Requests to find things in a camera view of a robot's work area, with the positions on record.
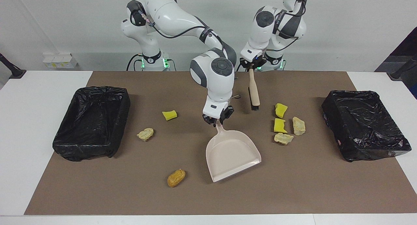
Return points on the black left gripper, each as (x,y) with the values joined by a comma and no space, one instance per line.
(246,63)

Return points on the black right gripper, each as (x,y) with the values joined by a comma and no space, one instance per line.
(229,111)

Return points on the beige hand brush black bristles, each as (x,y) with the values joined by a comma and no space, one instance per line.
(253,91)

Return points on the beige plastic dustpan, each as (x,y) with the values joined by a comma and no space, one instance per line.
(231,156)

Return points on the yellow sponge scrap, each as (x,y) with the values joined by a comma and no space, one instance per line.
(280,110)
(169,115)
(280,125)

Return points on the beige sponge scrap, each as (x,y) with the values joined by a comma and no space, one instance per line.
(298,126)
(283,138)
(145,134)

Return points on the orange brown sponge lump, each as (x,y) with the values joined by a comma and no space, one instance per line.
(176,178)

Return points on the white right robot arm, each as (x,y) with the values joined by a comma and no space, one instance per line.
(163,10)

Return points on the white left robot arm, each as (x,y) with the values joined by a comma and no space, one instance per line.
(257,39)

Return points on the black bag lined bin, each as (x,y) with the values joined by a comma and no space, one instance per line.
(91,124)
(365,127)

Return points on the brown paper table mat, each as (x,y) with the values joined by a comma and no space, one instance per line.
(293,186)

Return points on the black stand foot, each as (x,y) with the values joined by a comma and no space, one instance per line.
(399,73)
(14,72)

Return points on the dark furniture panel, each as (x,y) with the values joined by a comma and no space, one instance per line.
(409,49)

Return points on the white wall socket box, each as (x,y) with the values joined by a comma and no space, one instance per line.
(60,60)

